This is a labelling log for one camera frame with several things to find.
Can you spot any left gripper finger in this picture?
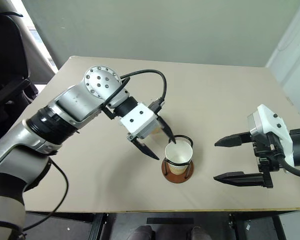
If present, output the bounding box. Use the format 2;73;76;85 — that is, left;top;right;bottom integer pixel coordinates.
157;115;177;145
130;138;160;161

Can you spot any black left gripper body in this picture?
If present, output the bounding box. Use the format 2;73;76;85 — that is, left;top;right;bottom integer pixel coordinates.
126;124;164;144

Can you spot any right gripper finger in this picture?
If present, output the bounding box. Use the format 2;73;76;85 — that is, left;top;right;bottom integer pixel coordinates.
212;171;265;188
213;130;253;148

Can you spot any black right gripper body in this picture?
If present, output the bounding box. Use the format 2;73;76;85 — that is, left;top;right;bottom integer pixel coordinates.
250;132;287;189

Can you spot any white paper cup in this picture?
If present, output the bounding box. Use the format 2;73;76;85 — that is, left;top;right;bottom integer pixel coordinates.
164;140;194;176

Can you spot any dark rounded shape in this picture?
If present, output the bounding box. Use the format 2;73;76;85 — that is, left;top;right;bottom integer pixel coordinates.
189;225;209;240
128;224;156;240

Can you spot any black flat bar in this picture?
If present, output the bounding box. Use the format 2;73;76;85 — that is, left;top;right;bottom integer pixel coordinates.
146;217;195;225

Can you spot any white door panel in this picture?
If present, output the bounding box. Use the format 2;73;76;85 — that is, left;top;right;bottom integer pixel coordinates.
265;0;300;101

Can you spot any black office chair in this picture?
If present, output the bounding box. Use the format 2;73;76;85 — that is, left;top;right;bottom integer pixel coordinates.
0;0;40;110

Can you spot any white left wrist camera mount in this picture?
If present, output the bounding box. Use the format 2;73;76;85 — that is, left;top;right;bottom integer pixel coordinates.
119;101;158;140

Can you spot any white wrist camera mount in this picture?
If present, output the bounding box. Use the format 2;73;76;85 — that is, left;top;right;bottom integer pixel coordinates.
247;104;295;168
119;101;158;140

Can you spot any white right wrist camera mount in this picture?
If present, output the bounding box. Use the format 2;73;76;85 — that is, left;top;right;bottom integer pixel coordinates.
247;104;295;168

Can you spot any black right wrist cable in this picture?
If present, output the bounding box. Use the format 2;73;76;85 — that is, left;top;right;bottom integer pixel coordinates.
276;149;300;179

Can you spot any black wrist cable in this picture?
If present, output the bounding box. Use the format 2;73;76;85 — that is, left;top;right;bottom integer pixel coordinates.
276;149;300;179
103;69;168;120

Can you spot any wire cup holder brown base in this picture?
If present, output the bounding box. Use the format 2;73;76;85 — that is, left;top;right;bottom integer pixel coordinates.
161;134;196;184

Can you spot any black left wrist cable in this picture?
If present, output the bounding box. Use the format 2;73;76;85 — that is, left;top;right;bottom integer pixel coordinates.
103;69;168;120

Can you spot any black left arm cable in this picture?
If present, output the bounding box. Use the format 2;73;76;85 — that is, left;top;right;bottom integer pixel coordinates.
21;158;70;232

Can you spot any black metal table frame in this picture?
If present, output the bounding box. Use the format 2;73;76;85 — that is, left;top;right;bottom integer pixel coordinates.
24;210;300;240

